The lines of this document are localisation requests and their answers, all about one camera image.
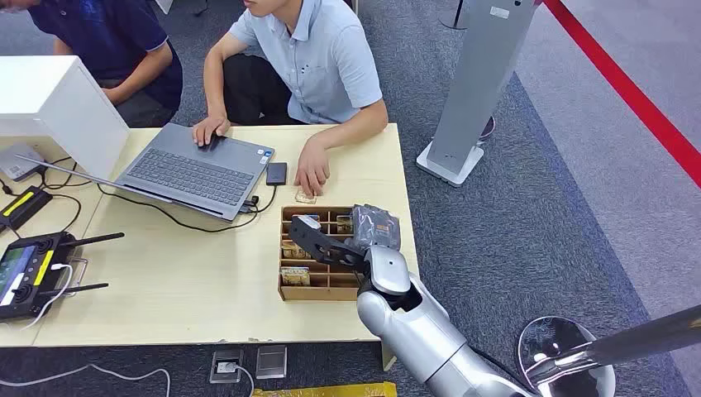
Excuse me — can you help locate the person's right hand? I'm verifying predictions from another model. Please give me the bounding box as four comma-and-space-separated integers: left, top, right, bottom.
193, 113, 232, 148

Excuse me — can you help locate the person's left hand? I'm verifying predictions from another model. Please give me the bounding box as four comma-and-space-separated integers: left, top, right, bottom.
293, 139, 331, 199

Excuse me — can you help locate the person in light shirt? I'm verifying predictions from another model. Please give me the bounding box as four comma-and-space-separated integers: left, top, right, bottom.
193, 0, 390, 199

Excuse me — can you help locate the wooden compartment card box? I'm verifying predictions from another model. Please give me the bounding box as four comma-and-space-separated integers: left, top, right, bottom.
277, 205, 365, 303

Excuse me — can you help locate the person in dark shirt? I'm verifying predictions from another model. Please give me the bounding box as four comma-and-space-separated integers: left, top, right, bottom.
0, 0, 184, 129

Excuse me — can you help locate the black portable drive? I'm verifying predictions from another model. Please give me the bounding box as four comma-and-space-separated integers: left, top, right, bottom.
265, 161, 289, 187

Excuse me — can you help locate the grey open laptop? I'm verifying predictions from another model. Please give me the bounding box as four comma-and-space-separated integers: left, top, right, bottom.
15, 122, 276, 222

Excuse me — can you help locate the white box cabinet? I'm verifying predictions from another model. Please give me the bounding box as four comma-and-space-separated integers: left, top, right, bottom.
0, 55, 131, 181

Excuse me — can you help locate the grey kiosk pillar white base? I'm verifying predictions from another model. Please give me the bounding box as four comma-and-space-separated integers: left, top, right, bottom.
416, 0, 543, 189

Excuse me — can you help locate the white flat router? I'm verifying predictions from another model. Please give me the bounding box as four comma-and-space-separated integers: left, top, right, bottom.
0, 143, 46, 183

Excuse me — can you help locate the silver floor socket cover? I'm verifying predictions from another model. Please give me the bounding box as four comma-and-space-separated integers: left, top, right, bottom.
255, 345, 289, 380

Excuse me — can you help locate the wooden table leg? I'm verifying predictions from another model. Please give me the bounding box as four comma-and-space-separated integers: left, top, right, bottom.
380, 340, 398, 372

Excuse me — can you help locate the black device with yellow label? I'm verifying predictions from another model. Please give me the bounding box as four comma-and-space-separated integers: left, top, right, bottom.
0, 186, 55, 234

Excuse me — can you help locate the black stanchion base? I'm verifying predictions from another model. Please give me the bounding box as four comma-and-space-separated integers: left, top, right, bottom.
437, 0, 473, 31

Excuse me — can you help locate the floor socket with white plug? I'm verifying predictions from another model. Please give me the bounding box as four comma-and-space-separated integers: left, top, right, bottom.
209, 349, 245, 385

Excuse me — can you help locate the yellow crinkled strip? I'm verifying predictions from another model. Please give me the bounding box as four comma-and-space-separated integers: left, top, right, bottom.
251, 381, 398, 397

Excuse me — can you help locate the black remote controller with antennas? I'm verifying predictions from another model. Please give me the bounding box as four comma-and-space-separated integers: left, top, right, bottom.
0, 232, 126, 323

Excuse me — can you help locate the red barrier belt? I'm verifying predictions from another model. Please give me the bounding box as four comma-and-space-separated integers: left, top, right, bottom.
541, 0, 701, 190

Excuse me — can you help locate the short black drive cable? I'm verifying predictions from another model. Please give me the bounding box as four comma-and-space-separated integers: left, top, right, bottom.
246, 184, 279, 215

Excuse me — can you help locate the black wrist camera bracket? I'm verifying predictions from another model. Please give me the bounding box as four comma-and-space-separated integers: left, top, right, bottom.
289, 214, 367, 270

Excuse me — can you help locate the long black laptop cable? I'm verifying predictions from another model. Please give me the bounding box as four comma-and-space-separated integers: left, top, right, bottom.
97, 183, 260, 234

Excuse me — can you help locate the black router cable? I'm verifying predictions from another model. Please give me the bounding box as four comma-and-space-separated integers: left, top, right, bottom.
39, 155, 92, 192

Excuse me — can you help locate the black looped cable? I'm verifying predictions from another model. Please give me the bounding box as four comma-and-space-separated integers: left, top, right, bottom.
50, 193, 83, 233

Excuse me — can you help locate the short white plug cable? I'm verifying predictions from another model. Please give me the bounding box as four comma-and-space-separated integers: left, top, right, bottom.
234, 365, 256, 397

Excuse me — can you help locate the white controller cable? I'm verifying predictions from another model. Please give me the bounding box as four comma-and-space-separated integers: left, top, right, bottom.
19, 262, 74, 331

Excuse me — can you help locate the long white floor cable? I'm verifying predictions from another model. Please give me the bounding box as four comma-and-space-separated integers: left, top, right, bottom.
0, 363, 172, 397

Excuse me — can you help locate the chrome stanchion post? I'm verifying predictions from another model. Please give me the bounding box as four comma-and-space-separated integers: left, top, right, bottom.
517, 304, 701, 397

